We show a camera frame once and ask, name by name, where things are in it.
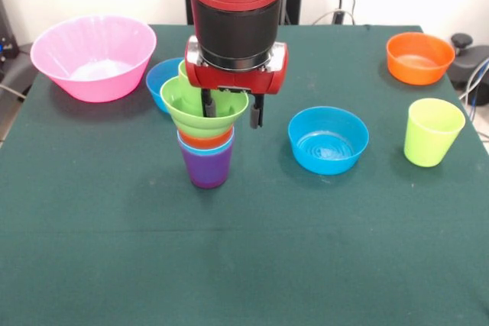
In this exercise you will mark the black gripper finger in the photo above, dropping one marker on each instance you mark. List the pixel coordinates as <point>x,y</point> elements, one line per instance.
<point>209,106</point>
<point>256,114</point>

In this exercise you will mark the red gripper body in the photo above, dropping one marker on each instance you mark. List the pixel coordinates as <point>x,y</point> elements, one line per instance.
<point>237,79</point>

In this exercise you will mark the green bowl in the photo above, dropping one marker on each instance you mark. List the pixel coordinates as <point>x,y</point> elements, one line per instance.
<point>191,123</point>

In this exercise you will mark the orange cup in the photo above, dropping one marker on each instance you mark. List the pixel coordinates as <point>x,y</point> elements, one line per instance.
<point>202,142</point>

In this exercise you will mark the blue cup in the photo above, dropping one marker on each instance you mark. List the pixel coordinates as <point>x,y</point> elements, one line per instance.
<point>210,150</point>

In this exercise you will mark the purple cup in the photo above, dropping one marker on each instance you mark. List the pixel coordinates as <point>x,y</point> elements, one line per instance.
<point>208,169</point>

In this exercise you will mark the blue bowl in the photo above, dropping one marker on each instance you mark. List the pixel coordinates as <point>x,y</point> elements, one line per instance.
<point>328,162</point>
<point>156,81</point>

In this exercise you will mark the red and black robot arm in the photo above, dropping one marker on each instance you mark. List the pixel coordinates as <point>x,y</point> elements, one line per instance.
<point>237,20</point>

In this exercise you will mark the black plug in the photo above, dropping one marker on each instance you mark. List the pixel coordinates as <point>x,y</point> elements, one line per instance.
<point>338,17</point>

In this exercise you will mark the dark green table cloth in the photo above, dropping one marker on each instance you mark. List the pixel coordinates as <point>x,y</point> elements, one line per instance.
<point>244,246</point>

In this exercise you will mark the large pink bowl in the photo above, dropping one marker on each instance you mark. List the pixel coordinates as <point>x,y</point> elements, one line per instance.
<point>57,59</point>

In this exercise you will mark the orange bowl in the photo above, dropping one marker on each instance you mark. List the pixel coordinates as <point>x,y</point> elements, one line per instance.
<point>418,74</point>

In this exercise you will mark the yellow-green cup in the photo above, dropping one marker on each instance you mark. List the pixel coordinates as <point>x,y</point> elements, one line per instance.
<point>428,146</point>

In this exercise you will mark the black device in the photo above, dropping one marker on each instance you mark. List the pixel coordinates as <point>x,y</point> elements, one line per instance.
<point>7,47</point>

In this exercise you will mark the black office chair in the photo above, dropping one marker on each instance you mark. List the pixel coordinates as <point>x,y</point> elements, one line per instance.
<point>470,62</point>

